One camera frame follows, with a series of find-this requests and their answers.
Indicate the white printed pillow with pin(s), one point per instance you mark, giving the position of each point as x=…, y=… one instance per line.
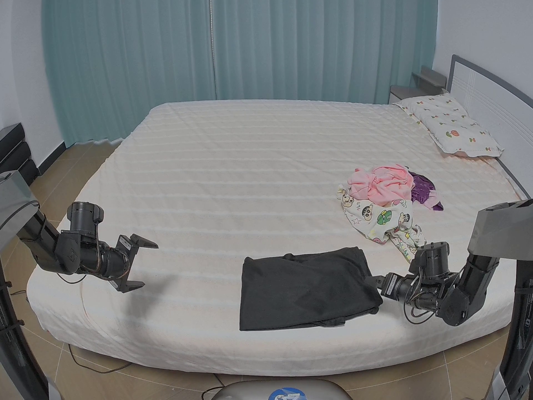
x=449, y=125

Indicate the black chest of drawers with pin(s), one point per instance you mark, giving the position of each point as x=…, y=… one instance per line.
x=14, y=156

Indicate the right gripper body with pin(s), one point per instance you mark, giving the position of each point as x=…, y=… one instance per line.
x=399, y=286

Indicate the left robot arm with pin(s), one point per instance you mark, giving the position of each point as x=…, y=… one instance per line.
x=41, y=240

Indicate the grey bedside table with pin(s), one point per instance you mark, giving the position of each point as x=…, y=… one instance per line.
x=416, y=86

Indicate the bed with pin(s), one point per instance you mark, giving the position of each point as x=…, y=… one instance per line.
x=233, y=173

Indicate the purple garment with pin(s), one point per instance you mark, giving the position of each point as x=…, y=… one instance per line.
x=424, y=188

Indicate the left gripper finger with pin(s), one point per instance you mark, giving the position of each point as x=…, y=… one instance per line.
x=131, y=286
x=142, y=243

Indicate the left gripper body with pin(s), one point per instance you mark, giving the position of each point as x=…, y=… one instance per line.
x=116, y=265

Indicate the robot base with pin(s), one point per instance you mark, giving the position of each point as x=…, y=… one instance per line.
x=283, y=390

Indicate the black T-shirt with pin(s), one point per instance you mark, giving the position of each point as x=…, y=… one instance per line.
x=304, y=290

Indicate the white printed pyjama garment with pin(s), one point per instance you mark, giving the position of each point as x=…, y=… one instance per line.
x=379, y=221

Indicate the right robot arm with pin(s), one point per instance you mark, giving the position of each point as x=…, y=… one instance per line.
x=499, y=231

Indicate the pink garment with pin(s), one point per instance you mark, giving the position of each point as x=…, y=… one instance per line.
x=379, y=183

